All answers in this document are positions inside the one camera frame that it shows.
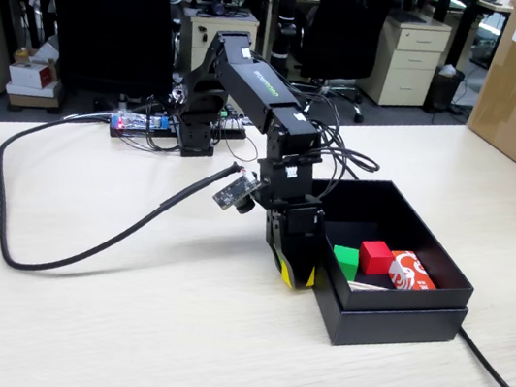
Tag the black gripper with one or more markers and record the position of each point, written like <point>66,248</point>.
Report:
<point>289,184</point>

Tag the yellow cube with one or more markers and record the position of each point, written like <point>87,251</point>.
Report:
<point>290,277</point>

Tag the red white printed box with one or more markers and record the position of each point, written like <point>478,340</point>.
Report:
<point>409,274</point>

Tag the black open cardboard box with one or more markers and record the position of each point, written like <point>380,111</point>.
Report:
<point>408,301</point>

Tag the flat brown white tray box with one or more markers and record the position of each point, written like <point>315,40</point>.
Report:
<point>32,99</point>

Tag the small white red box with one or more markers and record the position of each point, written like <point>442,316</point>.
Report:
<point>29,74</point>

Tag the green cube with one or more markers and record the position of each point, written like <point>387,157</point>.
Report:
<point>347,262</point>

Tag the red cube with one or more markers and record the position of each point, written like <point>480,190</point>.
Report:
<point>375,258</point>

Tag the black trash bin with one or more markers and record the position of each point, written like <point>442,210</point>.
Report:
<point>443,90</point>

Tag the black pole white bands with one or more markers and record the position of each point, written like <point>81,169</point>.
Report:
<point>287,11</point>

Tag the black headset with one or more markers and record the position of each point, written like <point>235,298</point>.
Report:
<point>218,9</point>

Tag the wide black mesh office chair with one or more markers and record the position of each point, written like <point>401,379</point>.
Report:
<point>110,8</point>

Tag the small circuit board camera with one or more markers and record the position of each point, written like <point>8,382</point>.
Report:
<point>233,192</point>

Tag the beige three drawer pedestal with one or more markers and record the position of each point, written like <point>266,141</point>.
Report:
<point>407,60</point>

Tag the beige pedestal with keyhole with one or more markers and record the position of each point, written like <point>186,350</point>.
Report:
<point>200,32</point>

